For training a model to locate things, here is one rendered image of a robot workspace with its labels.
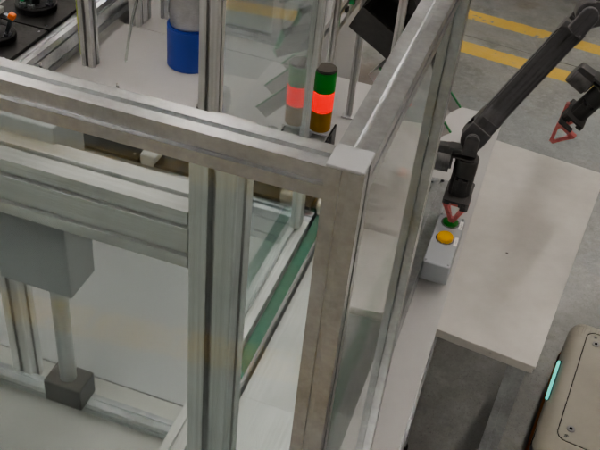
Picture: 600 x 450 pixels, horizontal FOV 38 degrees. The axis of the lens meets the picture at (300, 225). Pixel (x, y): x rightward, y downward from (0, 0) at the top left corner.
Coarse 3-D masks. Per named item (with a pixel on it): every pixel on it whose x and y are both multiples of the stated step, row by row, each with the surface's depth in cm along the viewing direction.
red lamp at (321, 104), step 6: (312, 96) 197; (318, 96) 196; (324, 96) 195; (330, 96) 196; (312, 102) 198; (318, 102) 196; (324, 102) 196; (330, 102) 197; (312, 108) 198; (318, 108) 197; (324, 108) 197; (330, 108) 198
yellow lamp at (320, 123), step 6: (312, 114) 199; (318, 114) 198; (324, 114) 198; (330, 114) 199; (312, 120) 200; (318, 120) 199; (324, 120) 199; (330, 120) 201; (312, 126) 201; (318, 126) 200; (324, 126) 200; (318, 132) 201
